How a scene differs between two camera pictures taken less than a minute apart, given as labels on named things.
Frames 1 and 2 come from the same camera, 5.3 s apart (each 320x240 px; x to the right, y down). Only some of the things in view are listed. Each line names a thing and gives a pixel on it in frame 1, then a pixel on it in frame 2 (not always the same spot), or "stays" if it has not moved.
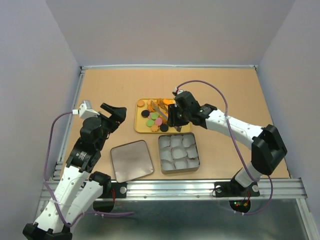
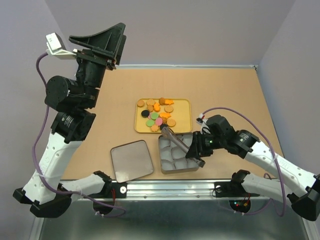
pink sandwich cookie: [158, 121] stays
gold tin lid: [131, 160] stays
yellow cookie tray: [151, 116] stays
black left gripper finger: [118, 114] to [121, 49]
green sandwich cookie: [149, 123] stays
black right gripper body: [187, 113] to [210, 142]
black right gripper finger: [172, 115] to [195, 150]
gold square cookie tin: [178, 152] stays
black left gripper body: [109, 126] to [95, 56]
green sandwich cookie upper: [154, 115] stays
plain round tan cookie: [140, 103] stays
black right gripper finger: [181, 119] to [201, 162]
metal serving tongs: [161, 108] to [172, 136]
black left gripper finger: [112, 110] to [107, 40]
